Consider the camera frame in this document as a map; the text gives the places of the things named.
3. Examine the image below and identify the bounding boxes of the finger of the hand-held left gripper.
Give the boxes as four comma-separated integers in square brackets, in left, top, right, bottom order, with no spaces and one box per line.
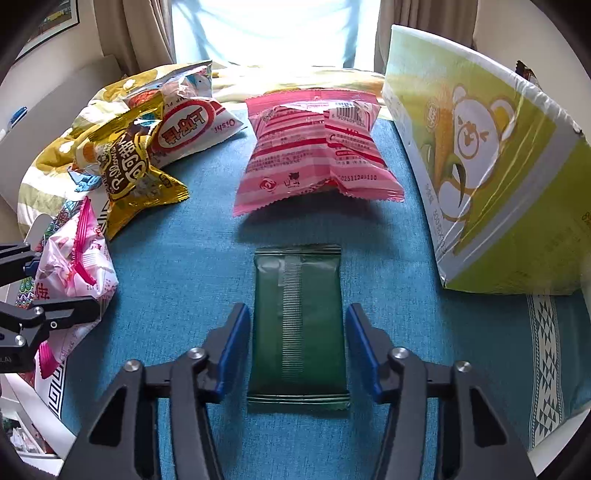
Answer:
[0,296,101,344]
[0,241,45,288]

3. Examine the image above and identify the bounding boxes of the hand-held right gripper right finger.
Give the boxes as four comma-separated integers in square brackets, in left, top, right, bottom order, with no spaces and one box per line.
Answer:
[345,302,537,480]

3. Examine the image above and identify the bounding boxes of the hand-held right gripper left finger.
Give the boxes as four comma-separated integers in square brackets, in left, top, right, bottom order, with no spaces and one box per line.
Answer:
[58,302,252,480]

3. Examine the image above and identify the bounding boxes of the pink white snack packet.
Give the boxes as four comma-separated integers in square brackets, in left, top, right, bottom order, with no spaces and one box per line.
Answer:
[34,196,119,380]

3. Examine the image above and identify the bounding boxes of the dark green snack packet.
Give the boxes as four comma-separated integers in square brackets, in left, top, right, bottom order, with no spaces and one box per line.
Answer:
[246,244,352,411]

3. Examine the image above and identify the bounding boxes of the green cardboard box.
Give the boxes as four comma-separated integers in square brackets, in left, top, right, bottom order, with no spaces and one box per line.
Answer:
[382,24,591,296]

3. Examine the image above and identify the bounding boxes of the blue cartoon snack packet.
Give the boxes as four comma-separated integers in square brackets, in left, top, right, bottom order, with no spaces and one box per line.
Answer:
[68,165,105,200]

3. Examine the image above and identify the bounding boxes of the teal patterned tablecloth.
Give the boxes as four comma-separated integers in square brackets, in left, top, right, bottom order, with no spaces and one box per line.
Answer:
[9,105,591,480]

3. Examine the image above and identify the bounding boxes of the gold snack packet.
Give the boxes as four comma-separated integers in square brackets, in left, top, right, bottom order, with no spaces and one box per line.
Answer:
[88,90,190,241]

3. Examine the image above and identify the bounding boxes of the grey bed headboard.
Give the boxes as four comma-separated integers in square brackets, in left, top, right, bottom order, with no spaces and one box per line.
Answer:
[0,54,126,223]

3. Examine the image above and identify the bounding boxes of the pink striped snack packet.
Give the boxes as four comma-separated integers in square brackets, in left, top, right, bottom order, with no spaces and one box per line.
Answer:
[232,89,405,217]

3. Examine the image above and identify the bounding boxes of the white red-label snack packet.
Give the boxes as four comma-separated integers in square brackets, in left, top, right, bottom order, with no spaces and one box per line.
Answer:
[121,60,249,167]

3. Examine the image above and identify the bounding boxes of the beige curtain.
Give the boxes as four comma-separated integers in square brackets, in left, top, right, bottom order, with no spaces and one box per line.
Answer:
[107,0,177,77]
[373,0,477,75]

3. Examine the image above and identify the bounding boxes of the light blue window cloth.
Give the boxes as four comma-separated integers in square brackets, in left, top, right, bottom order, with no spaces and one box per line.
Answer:
[171,0,382,70]

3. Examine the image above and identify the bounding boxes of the framed wall picture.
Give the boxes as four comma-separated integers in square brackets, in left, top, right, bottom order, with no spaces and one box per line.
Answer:
[14,0,82,61]

